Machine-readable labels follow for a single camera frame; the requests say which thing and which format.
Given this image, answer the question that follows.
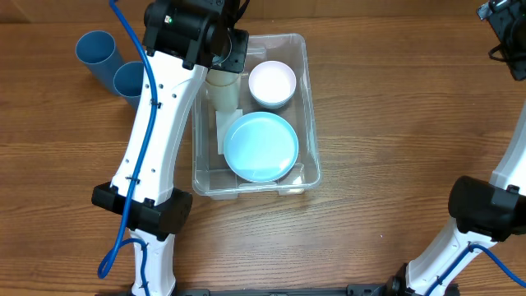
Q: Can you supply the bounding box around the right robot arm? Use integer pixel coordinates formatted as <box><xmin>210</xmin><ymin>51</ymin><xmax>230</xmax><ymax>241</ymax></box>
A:
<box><xmin>373</xmin><ymin>0</ymin><xmax>525</xmax><ymax>296</ymax></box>

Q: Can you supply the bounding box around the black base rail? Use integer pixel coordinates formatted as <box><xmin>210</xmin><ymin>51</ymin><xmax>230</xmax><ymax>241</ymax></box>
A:
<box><xmin>174</xmin><ymin>284</ymin><xmax>385</xmax><ymax>296</ymax></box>

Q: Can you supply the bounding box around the beige cup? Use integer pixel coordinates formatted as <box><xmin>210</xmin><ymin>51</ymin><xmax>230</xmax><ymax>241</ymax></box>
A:
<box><xmin>205</xmin><ymin>69</ymin><xmax>241</xmax><ymax>113</ymax></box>

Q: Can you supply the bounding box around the dark blue cup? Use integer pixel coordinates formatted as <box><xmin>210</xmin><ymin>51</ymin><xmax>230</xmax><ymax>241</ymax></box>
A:
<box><xmin>75</xmin><ymin>30</ymin><xmax>124</xmax><ymax>95</ymax></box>
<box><xmin>113</xmin><ymin>61</ymin><xmax>144</xmax><ymax>110</ymax></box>

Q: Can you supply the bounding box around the right blue cable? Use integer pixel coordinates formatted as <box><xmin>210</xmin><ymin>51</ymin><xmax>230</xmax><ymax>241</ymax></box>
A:
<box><xmin>425</xmin><ymin>243</ymin><xmax>526</xmax><ymax>296</ymax></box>

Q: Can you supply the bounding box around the dark blue cup front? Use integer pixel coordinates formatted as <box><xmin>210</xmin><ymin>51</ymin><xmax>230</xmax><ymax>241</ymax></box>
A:
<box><xmin>113</xmin><ymin>61</ymin><xmax>144</xmax><ymax>110</ymax></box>

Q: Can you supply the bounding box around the light blue bowl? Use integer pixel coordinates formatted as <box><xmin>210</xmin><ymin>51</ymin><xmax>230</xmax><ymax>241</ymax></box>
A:
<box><xmin>257</xmin><ymin>100</ymin><xmax>288</xmax><ymax>109</ymax></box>

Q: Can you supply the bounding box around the light blue plate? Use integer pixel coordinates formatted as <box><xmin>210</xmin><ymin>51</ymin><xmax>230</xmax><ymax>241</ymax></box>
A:
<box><xmin>223</xmin><ymin>112</ymin><xmax>299</xmax><ymax>183</ymax></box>

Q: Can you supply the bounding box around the clear plastic storage bin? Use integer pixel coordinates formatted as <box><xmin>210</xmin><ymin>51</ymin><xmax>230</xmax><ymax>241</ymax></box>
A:
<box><xmin>191</xmin><ymin>33</ymin><xmax>321</xmax><ymax>200</ymax></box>

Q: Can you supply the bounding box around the pink bowl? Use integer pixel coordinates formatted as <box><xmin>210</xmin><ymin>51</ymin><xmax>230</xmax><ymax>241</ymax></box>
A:
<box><xmin>248</xmin><ymin>61</ymin><xmax>297</xmax><ymax>102</ymax></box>

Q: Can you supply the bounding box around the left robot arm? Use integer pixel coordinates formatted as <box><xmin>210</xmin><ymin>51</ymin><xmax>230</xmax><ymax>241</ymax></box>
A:
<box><xmin>91</xmin><ymin>0</ymin><xmax>249</xmax><ymax>295</ymax></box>

